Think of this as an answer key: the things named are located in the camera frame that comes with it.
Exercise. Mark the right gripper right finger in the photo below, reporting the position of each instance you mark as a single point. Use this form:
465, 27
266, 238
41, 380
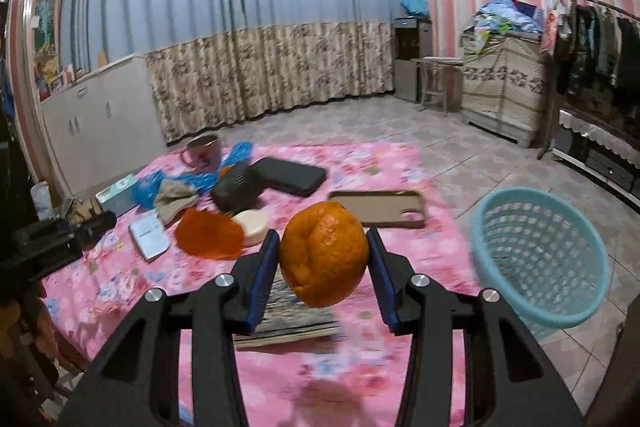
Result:
509, 380

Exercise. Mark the light blue plastic basket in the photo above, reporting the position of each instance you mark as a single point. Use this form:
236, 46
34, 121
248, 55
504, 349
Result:
543, 255

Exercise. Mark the pink floral tablecloth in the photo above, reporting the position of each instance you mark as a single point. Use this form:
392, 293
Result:
353, 377

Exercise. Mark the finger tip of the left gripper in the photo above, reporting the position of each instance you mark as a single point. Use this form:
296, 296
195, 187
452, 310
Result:
49, 245

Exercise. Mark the landscape wall poster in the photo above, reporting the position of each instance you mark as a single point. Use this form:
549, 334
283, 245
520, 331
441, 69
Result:
46, 51

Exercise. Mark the black zip case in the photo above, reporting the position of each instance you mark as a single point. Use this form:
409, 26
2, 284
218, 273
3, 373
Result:
289, 177

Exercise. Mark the orange mandarin peel ball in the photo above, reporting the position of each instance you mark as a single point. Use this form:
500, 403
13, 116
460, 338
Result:
323, 254

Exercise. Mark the low tv bench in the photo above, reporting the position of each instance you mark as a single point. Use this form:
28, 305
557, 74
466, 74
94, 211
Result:
596, 149

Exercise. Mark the patterned book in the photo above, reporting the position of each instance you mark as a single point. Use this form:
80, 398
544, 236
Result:
287, 319

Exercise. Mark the brown phone case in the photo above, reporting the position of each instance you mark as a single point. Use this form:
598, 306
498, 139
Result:
384, 209

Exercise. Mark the cream round soap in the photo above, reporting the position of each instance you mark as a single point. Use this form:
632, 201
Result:
254, 224

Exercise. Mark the beige cloth mask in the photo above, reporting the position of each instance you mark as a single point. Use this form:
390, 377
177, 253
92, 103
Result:
174, 197

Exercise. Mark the white low cabinet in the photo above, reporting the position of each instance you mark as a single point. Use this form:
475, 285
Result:
104, 127

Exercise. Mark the water dispenser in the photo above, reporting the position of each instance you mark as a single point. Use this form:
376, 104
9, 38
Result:
413, 40

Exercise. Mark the teal tissue box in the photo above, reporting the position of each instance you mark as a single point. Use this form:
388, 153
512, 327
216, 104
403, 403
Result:
119, 196

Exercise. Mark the pink enamel mug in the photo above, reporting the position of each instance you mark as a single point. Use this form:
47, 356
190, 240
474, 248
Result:
202, 153

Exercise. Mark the black ribbed speaker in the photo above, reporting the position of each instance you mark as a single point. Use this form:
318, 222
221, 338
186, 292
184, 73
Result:
238, 189

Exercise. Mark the floral blue curtain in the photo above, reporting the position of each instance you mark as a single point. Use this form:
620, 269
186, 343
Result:
215, 62

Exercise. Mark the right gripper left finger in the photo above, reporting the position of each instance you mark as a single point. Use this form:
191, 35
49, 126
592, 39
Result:
133, 381

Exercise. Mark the small metal side table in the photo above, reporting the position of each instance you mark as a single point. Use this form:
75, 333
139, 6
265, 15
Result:
438, 78

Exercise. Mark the covered chest with clothes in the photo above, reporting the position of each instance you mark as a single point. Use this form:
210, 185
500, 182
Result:
504, 78

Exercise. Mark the small white booklet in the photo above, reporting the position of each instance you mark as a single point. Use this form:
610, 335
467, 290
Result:
149, 235

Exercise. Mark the clothes rack with garments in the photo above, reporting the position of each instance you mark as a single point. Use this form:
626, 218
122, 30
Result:
591, 50

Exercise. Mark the blue plastic bag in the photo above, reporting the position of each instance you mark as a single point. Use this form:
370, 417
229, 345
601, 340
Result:
148, 187

